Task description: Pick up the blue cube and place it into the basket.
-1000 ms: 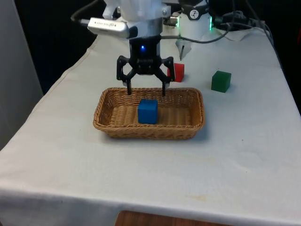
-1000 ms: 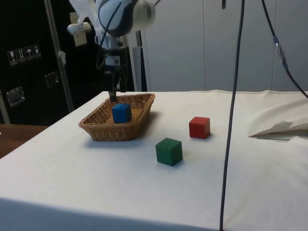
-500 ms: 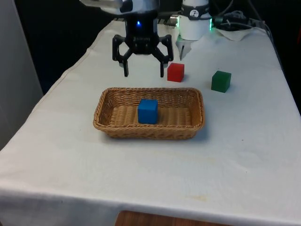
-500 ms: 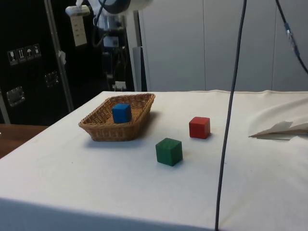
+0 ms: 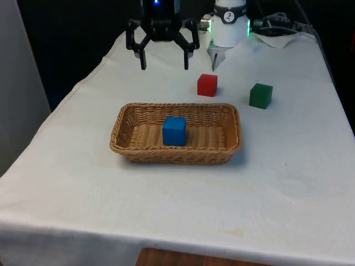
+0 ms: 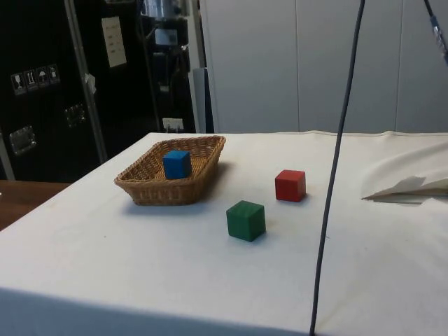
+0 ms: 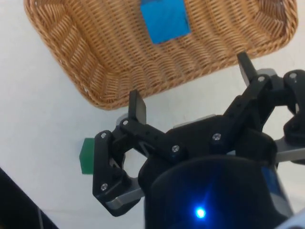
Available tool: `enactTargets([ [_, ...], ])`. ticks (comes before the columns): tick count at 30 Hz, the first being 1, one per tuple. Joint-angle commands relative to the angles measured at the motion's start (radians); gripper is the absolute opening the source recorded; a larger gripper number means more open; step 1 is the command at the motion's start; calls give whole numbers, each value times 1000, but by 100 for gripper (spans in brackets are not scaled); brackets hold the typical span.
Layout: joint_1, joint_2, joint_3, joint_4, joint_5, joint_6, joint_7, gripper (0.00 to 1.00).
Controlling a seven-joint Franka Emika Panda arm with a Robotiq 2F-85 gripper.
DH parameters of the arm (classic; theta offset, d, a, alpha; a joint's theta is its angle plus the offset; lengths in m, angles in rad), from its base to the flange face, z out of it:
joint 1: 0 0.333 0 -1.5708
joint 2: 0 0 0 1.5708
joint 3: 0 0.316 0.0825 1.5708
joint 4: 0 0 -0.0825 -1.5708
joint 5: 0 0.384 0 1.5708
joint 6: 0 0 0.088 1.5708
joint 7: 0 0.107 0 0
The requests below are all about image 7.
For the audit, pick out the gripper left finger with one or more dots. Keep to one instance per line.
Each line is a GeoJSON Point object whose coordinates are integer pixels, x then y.
{"type": "Point", "coordinates": [147, 134]}

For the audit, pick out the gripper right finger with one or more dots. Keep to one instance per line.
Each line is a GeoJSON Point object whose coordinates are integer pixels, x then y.
{"type": "Point", "coordinates": [250, 100]}

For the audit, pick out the green cube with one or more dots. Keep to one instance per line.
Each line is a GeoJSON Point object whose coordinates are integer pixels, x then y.
{"type": "Point", "coordinates": [87, 157]}

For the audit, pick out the wicker basket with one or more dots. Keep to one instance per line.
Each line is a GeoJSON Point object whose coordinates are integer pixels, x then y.
{"type": "Point", "coordinates": [114, 59]}

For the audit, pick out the blue cube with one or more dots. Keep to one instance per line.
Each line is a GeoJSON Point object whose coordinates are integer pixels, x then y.
{"type": "Point", "coordinates": [164, 21]}

